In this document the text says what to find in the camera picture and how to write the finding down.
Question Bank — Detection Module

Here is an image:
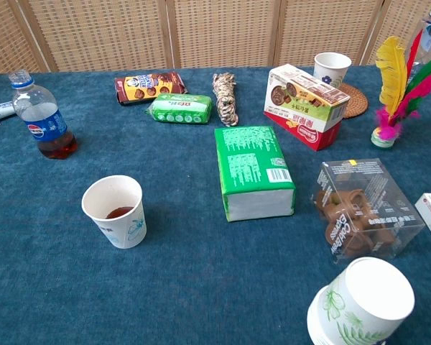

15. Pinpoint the round woven rattan coaster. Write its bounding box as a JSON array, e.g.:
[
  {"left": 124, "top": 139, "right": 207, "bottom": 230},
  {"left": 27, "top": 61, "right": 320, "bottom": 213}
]
[{"left": 335, "top": 82, "right": 369, "bottom": 120}]

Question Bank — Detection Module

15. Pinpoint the rattan folding screen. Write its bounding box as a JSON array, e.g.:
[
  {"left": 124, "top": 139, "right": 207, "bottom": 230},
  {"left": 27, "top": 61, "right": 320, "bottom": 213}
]
[{"left": 0, "top": 0, "right": 431, "bottom": 75}]

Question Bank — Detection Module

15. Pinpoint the brown cookie packet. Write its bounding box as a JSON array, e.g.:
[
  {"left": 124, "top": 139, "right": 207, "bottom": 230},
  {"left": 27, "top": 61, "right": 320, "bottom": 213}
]
[{"left": 114, "top": 71, "right": 188, "bottom": 106}]

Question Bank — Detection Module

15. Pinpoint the green snack packet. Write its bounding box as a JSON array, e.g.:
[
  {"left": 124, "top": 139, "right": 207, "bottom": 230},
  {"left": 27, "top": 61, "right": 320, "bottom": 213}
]
[{"left": 144, "top": 93, "right": 213, "bottom": 125}]

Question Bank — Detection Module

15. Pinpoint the blue carpet table cover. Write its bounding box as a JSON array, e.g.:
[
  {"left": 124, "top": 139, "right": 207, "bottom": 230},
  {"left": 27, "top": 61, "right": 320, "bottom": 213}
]
[{"left": 0, "top": 65, "right": 431, "bottom": 345}]

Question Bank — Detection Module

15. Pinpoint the paper cup with blue print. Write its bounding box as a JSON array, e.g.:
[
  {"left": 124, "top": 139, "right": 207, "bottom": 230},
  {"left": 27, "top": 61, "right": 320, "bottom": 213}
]
[{"left": 80, "top": 175, "right": 147, "bottom": 250}]

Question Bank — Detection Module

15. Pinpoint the colourful feather shuttlecock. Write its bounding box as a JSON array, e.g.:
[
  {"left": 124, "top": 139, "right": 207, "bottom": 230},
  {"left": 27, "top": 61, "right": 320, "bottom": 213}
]
[{"left": 371, "top": 29, "right": 431, "bottom": 148}]

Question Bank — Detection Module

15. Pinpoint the clear box of coffee capsules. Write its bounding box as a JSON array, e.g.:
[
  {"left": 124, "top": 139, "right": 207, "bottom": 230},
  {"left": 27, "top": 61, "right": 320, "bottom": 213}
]
[{"left": 311, "top": 158, "right": 426, "bottom": 266}]

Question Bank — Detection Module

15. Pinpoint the green tissue pack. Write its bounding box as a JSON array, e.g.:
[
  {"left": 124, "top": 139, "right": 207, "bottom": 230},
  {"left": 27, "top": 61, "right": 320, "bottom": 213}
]
[{"left": 214, "top": 125, "right": 297, "bottom": 223}]

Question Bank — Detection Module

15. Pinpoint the red green biscuit box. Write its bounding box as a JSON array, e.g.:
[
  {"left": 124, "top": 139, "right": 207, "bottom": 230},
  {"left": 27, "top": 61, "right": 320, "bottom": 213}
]
[{"left": 263, "top": 63, "right": 351, "bottom": 152}]

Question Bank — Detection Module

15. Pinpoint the paper cup with flower print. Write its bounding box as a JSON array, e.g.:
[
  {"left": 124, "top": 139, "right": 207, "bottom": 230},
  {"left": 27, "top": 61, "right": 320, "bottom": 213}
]
[{"left": 313, "top": 52, "right": 353, "bottom": 89}]

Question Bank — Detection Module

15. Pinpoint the leaf print paper cup stack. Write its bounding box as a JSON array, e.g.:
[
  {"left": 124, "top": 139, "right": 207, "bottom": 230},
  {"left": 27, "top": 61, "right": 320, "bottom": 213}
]
[{"left": 306, "top": 257, "right": 416, "bottom": 345}]

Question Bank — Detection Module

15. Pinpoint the Pepsi cola plastic bottle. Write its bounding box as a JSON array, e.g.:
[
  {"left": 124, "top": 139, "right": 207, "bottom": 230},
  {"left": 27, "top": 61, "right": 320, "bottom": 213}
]
[{"left": 8, "top": 69, "right": 78, "bottom": 160}]

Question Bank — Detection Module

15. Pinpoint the beige braided rope bundle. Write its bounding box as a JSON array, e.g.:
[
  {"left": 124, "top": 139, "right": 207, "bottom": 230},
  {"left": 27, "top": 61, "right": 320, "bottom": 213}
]
[{"left": 211, "top": 72, "right": 240, "bottom": 127}]

